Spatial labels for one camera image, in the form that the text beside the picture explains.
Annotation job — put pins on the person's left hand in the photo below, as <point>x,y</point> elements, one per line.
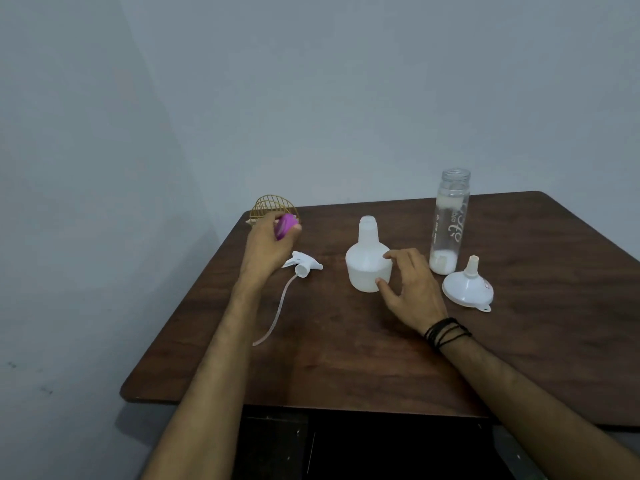
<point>262,254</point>

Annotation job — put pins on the person's right hand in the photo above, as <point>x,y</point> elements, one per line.
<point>417,299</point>

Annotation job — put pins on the purple bottle cap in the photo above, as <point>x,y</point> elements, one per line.
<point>286,225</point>

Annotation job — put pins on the white trigger sprayer head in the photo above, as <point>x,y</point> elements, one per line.
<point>302,267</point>

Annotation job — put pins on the white plastic funnel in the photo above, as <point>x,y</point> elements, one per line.
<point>467,289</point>

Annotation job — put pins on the white spray bottle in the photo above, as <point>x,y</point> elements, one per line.
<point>365,269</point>

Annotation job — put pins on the clear water bottle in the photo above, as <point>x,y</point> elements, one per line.
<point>450,219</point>

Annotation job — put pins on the person's right forearm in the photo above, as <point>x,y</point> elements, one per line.
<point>525,404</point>

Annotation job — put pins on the person's left forearm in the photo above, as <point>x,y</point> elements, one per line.
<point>205,394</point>

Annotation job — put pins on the dark wooden table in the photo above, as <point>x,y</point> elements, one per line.
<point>550,344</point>

